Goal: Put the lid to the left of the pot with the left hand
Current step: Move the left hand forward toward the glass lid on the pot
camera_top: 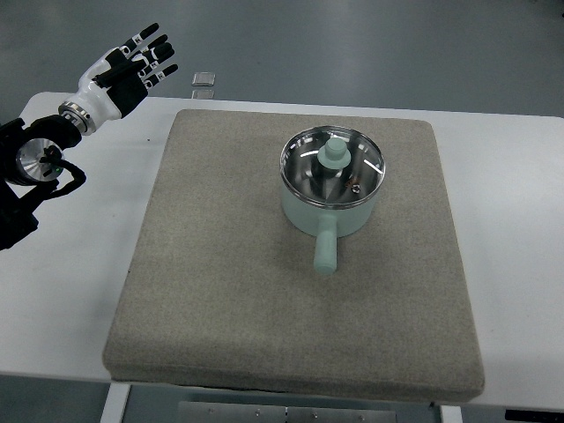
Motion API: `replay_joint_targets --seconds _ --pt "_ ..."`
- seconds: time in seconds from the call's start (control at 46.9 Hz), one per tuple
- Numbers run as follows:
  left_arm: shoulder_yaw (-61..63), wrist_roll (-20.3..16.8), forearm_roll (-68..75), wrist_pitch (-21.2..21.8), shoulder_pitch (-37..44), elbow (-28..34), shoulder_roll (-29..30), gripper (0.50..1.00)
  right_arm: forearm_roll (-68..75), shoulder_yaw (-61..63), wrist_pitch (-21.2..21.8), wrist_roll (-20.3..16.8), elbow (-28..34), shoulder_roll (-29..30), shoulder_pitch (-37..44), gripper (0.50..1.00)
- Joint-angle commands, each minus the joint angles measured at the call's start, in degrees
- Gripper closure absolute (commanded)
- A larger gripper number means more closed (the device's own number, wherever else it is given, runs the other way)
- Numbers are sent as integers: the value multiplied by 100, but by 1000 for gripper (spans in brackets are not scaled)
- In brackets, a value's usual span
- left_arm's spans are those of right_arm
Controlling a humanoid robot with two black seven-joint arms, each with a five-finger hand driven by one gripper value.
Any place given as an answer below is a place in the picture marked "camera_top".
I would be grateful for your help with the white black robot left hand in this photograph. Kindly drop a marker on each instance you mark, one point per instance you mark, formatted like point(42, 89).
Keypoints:
point(120, 80)

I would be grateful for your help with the glass lid with green knob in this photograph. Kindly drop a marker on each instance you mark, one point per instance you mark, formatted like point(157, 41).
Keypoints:
point(332, 167)

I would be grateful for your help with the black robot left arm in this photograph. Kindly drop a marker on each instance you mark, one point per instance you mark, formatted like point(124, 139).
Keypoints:
point(34, 170)

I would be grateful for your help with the metal floor plate lower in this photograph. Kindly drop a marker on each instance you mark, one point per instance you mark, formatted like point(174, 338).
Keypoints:
point(203, 94)

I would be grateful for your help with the beige fabric mat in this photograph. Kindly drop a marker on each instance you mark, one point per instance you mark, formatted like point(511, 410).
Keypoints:
point(222, 292)

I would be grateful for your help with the mint green pot with handle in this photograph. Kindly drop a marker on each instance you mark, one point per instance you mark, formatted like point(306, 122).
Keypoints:
point(325, 224)

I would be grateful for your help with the white table frame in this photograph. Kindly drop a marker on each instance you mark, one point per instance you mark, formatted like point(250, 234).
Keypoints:
point(115, 403)

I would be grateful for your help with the metal bracket under table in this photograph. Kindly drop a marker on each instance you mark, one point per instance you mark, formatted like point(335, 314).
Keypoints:
point(221, 412)

